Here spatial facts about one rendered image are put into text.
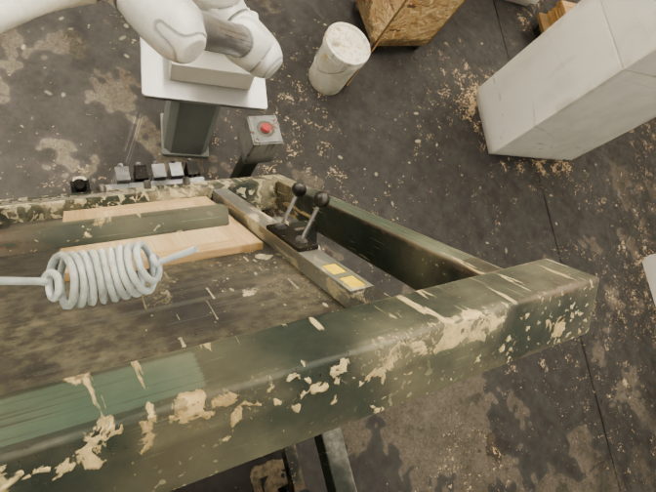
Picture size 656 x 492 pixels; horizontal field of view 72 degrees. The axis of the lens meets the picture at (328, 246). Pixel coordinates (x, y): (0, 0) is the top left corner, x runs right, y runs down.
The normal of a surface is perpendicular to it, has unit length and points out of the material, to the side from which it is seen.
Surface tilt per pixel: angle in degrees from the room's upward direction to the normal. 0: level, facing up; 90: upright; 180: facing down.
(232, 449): 33
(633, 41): 90
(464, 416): 0
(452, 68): 0
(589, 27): 90
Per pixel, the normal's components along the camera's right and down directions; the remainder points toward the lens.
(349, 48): 0.39, -0.27
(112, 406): 0.00, -0.94
